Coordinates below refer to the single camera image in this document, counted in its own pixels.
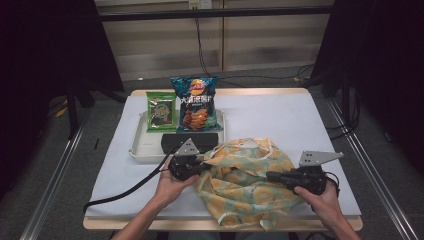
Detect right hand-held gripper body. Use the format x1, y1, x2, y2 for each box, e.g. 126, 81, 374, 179
283, 150, 345, 196

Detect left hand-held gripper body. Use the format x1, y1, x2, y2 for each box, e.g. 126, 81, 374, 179
167, 138, 205, 182

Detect black snack packet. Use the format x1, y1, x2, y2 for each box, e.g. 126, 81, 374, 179
160, 132, 220, 155

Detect orange patterned fabric bag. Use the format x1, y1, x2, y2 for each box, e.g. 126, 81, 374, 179
194, 137, 309, 232

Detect white plastic tray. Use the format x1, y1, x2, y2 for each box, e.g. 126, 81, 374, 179
128, 109, 227, 164

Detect blue potato chip bag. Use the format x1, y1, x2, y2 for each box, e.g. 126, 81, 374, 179
170, 75, 224, 134

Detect green seaweed snack packet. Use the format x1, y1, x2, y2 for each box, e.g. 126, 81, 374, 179
145, 91, 179, 133

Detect person's left hand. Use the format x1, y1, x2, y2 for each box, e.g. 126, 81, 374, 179
154, 158, 201, 208

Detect person's right hand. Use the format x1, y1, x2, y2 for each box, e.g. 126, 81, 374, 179
293, 181, 342, 232

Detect white table mat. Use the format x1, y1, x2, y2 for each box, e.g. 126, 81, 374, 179
84, 93, 363, 219

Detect black metal stand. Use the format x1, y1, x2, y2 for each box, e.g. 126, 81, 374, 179
65, 79, 96, 139

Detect yellow floor tape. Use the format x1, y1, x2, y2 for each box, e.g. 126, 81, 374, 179
54, 105, 69, 119

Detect dark curtain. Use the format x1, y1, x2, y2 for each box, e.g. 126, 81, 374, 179
0, 0, 125, 201
309, 0, 424, 174

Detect black horizontal metal bar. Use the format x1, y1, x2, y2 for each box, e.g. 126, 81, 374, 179
98, 5, 334, 23

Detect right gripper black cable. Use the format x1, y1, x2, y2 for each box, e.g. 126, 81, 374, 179
324, 171, 342, 198

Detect metal floor rail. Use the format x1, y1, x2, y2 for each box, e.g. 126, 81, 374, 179
326, 99, 419, 240
19, 123, 88, 240

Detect black floor cables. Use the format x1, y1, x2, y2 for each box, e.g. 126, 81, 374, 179
326, 89, 363, 141

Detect black hanging wall cable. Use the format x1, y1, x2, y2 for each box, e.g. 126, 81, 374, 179
194, 17, 316, 88

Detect white wall socket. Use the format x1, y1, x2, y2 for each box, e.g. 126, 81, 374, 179
188, 0, 213, 10

